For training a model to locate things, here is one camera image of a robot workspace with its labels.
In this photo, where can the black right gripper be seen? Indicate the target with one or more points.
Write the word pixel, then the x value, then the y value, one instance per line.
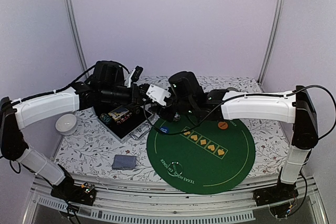
pixel 169 117

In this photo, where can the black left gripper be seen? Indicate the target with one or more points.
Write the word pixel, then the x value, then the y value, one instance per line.
pixel 137 95

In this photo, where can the black white chip stack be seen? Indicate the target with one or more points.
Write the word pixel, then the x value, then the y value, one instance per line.
pixel 177 117

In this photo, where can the orange big blind button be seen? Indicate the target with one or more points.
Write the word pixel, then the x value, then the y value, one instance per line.
pixel 222 125

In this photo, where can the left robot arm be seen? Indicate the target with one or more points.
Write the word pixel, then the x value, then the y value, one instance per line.
pixel 106 85

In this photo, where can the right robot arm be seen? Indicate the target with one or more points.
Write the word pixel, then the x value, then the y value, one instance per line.
pixel 186 96

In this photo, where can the blue small blind button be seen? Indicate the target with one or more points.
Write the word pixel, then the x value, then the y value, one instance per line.
pixel 164 130

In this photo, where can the card box in case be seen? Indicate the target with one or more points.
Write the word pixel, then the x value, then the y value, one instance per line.
pixel 117 113

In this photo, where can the aluminium poker chip case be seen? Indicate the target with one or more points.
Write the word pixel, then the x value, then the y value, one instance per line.
pixel 127 125

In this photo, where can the green chip stack in case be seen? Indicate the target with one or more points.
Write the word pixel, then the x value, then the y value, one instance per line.
pixel 106 119

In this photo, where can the round green poker mat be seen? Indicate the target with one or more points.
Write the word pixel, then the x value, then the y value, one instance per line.
pixel 213 160

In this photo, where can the clear dealer button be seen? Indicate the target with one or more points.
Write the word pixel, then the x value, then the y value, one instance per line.
pixel 175 169

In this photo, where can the blue playing card deck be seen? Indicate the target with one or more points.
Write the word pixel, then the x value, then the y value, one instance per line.
pixel 124 162

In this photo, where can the white bowl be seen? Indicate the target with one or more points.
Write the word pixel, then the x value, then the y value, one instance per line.
pixel 66 124

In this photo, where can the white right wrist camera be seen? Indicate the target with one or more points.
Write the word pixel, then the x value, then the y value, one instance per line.
pixel 158 94

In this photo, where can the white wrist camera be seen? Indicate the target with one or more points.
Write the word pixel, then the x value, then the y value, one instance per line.
pixel 158 94
pixel 133 76

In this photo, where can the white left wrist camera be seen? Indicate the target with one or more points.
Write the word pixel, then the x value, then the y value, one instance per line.
pixel 133 76

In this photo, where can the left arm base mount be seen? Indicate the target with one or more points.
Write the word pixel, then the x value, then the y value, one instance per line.
pixel 84 194

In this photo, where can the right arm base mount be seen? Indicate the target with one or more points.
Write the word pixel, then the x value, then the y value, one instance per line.
pixel 283 194

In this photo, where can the left aluminium corner post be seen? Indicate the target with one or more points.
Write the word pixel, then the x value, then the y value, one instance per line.
pixel 75 34

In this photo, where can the aluminium corner post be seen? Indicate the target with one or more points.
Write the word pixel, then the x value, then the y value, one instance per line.
pixel 271 41
pixel 75 34

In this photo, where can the right aluminium corner post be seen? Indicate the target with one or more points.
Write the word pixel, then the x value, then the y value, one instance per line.
pixel 271 41

